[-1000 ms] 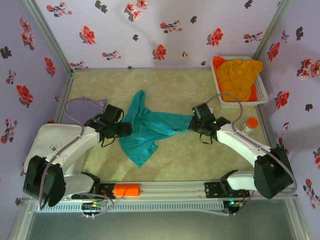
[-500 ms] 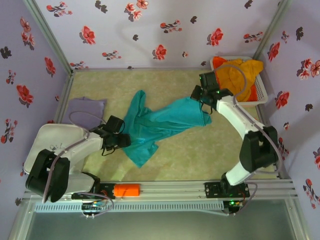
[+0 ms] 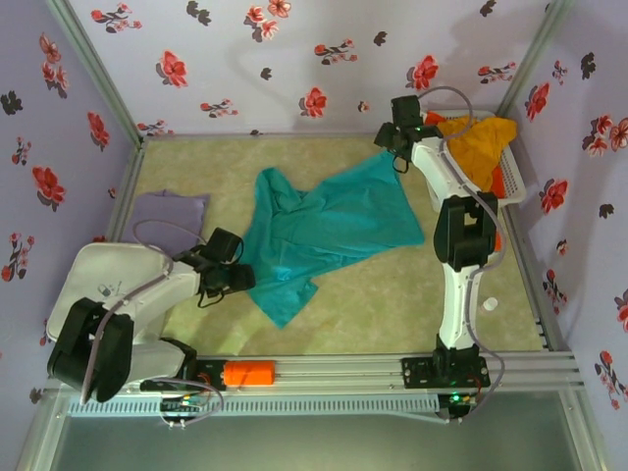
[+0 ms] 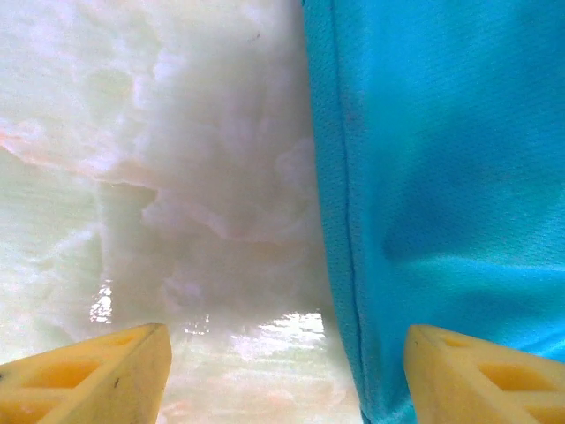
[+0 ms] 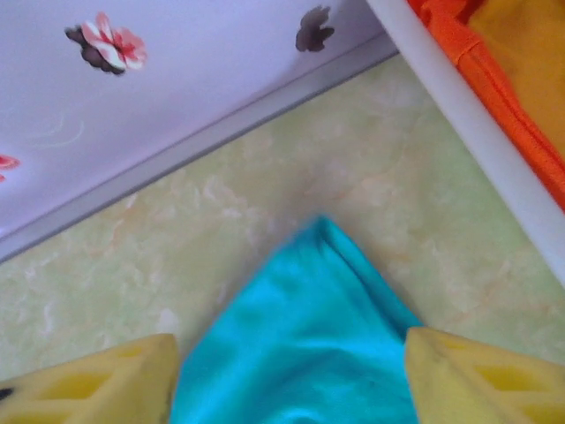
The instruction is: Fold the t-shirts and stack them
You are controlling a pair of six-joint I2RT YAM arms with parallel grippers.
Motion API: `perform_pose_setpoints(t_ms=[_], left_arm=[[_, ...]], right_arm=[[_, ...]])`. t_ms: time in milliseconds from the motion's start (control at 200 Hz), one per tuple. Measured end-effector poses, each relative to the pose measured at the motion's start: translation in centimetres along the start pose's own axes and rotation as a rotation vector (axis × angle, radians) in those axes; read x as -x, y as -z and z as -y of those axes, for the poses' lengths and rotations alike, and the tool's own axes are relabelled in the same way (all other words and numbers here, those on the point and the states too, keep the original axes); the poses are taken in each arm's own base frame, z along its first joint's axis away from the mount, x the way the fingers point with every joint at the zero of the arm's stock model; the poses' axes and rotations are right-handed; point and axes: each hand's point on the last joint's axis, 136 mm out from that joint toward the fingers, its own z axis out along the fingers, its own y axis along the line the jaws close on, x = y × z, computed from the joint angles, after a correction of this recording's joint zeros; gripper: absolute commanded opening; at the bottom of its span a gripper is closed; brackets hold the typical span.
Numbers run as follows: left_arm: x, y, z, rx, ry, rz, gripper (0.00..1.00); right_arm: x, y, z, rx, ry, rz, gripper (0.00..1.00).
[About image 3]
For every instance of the teal t-shirt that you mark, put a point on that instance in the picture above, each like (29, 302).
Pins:
(333, 221)

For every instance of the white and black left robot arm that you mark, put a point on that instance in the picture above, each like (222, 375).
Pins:
(147, 294)

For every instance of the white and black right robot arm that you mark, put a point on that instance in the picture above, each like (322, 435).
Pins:
(456, 304)

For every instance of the mustard yellow t-shirt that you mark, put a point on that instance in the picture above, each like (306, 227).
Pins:
(478, 147)

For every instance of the folded lavender t-shirt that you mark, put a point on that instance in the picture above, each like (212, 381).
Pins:
(169, 216)

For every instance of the white plastic basket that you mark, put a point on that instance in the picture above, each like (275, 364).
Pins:
(515, 181)

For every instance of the white zipped pouch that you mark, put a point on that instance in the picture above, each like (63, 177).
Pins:
(98, 270)

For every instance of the green circuit board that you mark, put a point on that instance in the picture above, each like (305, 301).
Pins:
(182, 405)

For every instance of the small orange round object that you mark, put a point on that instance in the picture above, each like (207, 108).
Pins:
(499, 243)

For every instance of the orange block on rail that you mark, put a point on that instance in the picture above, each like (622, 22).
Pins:
(247, 374)

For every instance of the aluminium side frame bar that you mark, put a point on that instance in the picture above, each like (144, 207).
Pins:
(535, 279)
(122, 191)

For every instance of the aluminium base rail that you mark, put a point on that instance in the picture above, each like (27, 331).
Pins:
(343, 374)

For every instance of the aluminium frame post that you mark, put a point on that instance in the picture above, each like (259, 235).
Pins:
(535, 54)
(93, 68)

